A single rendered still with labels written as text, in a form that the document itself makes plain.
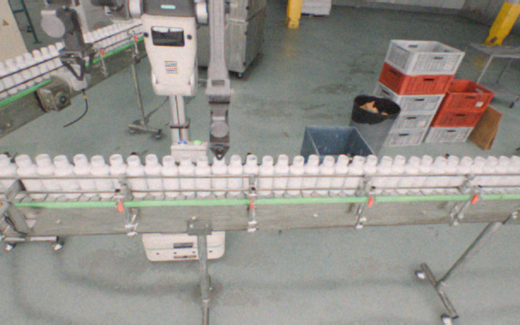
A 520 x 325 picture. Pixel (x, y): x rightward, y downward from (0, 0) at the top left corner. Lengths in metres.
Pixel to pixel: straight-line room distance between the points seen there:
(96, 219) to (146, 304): 0.92
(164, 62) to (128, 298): 1.42
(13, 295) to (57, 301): 0.27
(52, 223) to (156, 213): 0.38
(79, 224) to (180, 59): 0.83
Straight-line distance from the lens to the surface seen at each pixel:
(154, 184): 1.12
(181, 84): 1.53
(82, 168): 1.16
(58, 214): 1.30
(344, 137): 1.85
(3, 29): 5.07
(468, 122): 4.26
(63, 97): 2.20
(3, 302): 2.40
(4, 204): 1.23
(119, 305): 2.10
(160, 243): 1.98
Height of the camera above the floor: 1.80
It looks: 37 degrees down
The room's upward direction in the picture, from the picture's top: 6 degrees clockwise
